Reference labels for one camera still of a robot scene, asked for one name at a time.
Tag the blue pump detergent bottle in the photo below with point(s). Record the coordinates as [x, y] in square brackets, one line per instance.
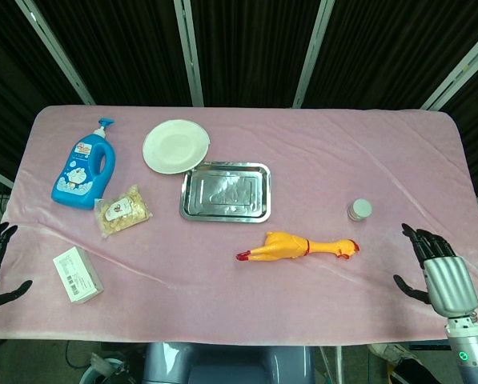
[78, 172]

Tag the black pleated curtain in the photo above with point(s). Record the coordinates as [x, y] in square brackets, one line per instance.
[254, 48]

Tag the round white plate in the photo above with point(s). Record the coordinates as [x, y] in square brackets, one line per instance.
[174, 146]

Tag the blue-grey robot torso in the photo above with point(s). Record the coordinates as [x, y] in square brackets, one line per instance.
[226, 364]

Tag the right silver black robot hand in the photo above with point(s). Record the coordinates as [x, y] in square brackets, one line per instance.
[448, 284]

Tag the pink velvet tablecloth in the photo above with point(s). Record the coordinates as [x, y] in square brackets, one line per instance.
[302, 132]

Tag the small white-lidded jar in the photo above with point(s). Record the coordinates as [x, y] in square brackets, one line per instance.
[360, 209]

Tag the rectangular metal tray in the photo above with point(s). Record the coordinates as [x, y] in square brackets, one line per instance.
[222, 192]

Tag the small white cardboard box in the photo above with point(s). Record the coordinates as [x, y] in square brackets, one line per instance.
[78, 274]

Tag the clear bag of snacks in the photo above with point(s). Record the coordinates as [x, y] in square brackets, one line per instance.
[120, 212]

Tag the yellow rubber chicken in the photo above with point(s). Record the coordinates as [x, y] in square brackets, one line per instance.
[282, 248]

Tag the white sneaker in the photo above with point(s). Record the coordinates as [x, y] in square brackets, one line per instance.
[388, 354]

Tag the white metal frame post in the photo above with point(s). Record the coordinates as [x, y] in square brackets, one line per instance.
[459, 68]
[56, 56]
[312, 56]
[189, 56]

